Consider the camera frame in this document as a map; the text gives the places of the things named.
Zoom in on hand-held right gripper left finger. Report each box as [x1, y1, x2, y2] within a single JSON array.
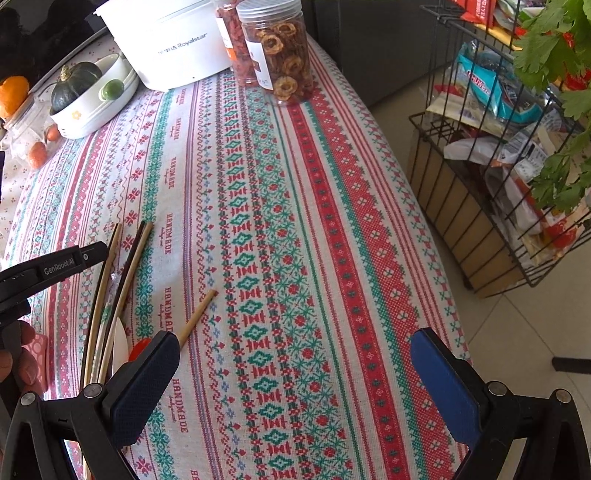
[[0, 329, 181, 480]]

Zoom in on jar of red dried berries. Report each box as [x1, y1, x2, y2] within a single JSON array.
[[213, 0, 259, 86]]

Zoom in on red plastic spoon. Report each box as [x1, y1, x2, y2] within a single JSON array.
[[128, 337, 153, 362]]

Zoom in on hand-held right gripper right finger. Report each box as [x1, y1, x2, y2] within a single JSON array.
[[409, 327, 591, 480]]

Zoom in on pile of snack packets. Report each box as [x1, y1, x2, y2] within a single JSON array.
[[427, 0, 591, 264]]

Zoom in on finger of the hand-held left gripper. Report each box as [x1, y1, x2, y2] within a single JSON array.
[[81, 241, 110, 271]]

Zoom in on cardboard box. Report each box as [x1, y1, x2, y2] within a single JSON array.
[[410, 138, 520, 298]]

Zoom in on jar of dried fruit rings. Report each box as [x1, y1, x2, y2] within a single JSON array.
[[235, 0, 315, 108]]

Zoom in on dark green squash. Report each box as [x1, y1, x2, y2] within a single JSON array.
[[50, 63, 103, 114]]

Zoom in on person's left hand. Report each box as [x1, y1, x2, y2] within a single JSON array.
[[0, 320, 40, 385]]

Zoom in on white rice cooker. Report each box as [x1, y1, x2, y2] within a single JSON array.
[[95, 0, 237, 90]]

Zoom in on black chopstick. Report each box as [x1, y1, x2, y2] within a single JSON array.
[[111, 221, 147, 315]]

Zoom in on black wire rack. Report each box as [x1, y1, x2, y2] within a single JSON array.
[[409, 4, 591, 289]]

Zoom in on clear plastic chopsticks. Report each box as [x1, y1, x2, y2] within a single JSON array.
[[100, 272, 123, 370]]

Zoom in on white ceramic spoon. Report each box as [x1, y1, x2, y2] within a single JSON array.
[[111, 316, 128, 376]]

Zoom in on wooden chopstick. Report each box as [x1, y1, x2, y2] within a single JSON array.
[[98, 222, 154, 384], [84, 223, 123, 385], [178, 289, 218, 348]]

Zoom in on green leafy herbs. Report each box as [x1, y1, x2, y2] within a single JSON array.
[[512, 0, 591, 213]]

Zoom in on striped patterned tablecloth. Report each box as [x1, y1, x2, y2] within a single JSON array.
[[0, 28, 472, 480]]

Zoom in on glass jar of small fruits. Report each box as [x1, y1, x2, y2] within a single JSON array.
[[4, 92, 68, 171]]

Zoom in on orange fruit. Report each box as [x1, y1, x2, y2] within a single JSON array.
[[0, 75, 31, 118]]

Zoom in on white ceramic dish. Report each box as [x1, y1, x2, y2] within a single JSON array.
[[50, 53, 140, 139]]

